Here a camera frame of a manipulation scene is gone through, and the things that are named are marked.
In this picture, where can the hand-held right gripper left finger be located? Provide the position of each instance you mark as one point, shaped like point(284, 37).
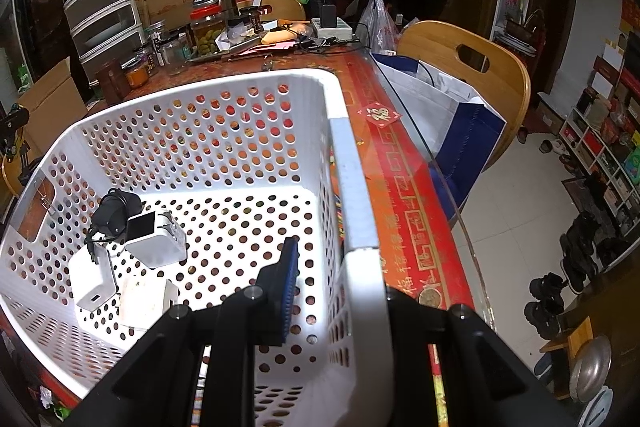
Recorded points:
point(290, 287)

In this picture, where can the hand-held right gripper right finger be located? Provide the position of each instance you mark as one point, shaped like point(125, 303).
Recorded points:
point(415, 322)

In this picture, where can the white perforated plastic basket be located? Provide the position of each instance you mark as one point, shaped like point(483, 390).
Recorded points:
point(356, 207)

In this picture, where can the white cube charger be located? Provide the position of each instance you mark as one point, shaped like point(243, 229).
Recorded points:
point(160, 247)

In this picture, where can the large white charger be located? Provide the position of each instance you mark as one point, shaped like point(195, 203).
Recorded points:
point(92, 279)

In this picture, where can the black shoe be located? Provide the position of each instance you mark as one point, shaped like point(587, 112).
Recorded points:
point(612, 249)
point(546, 286)
point(579, 232)
point(542, 317)
point(577, 269)

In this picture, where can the wooden stool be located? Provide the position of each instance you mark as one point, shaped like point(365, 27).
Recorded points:
point(575, 332)

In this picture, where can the metal pot lid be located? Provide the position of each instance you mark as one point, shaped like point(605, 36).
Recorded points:
point(590, 364)

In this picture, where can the red diamond sticker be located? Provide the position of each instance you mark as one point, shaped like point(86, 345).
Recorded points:
point(377, 114)

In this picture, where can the white and blue bag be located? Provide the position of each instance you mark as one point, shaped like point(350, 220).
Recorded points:
point(430, 107)

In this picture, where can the clear empty glass jar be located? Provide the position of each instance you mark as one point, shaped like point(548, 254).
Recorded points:
point(174, 54)

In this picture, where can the small orange jar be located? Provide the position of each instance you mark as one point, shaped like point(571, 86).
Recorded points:
point(136, 77)

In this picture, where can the white power strip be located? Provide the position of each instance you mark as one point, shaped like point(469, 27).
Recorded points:
point(342, 30)

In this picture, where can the white display shelf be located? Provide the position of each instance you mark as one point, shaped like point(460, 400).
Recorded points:
point(600, 132)

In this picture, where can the pickle jar red lid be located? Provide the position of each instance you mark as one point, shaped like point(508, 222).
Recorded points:
point(207, 34)

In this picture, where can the brown mug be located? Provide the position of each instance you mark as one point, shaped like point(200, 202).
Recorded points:
point(114, 82)

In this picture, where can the black plug adapter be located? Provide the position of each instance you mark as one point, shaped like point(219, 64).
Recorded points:
point(328, 16)

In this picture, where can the wooden chair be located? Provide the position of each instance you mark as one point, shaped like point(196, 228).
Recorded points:
point(430, 47)
point(9, 179)
point(285, 7)

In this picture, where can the clear plastic bag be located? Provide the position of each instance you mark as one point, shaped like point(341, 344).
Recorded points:
point(382, 27)

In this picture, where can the large cardboard box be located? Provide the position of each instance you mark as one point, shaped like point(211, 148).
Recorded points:
point(50, 102)

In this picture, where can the printed cardboard box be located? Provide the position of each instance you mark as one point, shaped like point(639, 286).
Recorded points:
point(170, 7)

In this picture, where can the black clamp phone holder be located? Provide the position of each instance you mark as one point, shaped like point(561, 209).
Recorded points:
point(14, 119)

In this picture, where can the potted plant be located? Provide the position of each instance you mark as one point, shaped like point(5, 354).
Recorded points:
point(530, 7)

